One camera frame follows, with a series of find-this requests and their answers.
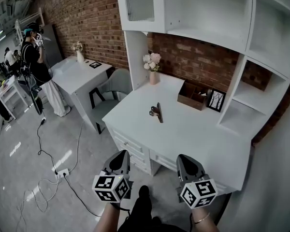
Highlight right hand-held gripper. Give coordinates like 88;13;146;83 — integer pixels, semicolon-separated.
175;154;219;210

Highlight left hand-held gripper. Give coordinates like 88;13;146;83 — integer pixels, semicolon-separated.
91;150;134;203

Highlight metal object binder clip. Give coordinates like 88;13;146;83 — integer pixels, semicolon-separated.
149;102;164;124

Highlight person's right forearm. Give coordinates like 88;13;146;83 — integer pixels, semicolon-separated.
190;207;221;232

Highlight person's left forearm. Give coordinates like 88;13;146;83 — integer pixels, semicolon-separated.
93;201;127;232

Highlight white desk with drawers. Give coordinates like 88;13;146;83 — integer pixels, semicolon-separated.
101;72;254;196

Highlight person's black-clad legs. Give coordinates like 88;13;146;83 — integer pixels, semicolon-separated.
117;185;192;232

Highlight white power strip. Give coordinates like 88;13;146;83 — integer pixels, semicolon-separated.
54;168;70;177

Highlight brown wooden organizer box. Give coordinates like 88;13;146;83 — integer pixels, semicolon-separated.
177;81;213;112

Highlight grey upholstered chair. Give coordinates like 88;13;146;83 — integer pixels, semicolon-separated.
88;68;133;135

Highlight plain white desk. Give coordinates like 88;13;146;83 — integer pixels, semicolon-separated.
49;55;113;131

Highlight black stand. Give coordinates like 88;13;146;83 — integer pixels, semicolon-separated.
20;66;44;116

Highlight white and pink flower bouquet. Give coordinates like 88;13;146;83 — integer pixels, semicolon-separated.
143;52;162;73

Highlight small pale flower bunch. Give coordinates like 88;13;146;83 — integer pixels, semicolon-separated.
71;41;84;52

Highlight small white side table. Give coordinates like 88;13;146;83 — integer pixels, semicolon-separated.
0;74;30;121

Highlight grey upright panel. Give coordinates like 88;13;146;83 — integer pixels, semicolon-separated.
39;24;64;65

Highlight white shelf hutch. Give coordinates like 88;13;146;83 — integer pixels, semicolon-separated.
116;0;290;140

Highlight black floor cable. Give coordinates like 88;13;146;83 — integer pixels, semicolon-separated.
62;174;102;218
36;118;59;176

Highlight thin gold bracelet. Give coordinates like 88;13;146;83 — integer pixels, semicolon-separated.
192;211;211;224

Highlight black picture frame tree print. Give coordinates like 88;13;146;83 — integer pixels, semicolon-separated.
206;88;227;113

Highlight white floor cable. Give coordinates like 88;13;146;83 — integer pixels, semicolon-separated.
14;176;61;232

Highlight white bunk bed frame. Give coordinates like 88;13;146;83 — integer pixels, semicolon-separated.
14;7;45;46

